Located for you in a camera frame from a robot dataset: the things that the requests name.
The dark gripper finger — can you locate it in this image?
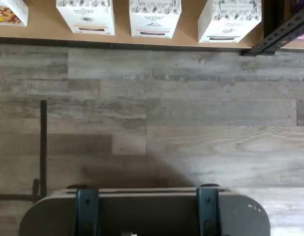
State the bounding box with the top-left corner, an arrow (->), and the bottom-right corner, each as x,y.
75,188 -> 101,236
196,183 -> 221,236

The white box green strip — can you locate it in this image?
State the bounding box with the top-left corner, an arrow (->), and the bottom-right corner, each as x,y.
197,0 -> 263,43

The brown low shelf board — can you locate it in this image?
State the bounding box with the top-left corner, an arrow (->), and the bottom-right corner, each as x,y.
0,0 -> 266,49

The white box orange strip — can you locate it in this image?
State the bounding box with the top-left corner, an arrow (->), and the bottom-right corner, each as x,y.
56,0 -> 116,35

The white box pink strip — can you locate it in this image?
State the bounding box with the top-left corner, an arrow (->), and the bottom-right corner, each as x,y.
129,0 -> 182,39

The white granola cereal box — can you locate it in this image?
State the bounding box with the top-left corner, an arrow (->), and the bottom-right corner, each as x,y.
0,0 -> 29,28

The black metal floor bar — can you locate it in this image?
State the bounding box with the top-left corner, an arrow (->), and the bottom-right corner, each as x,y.
0,100 -> 48,204

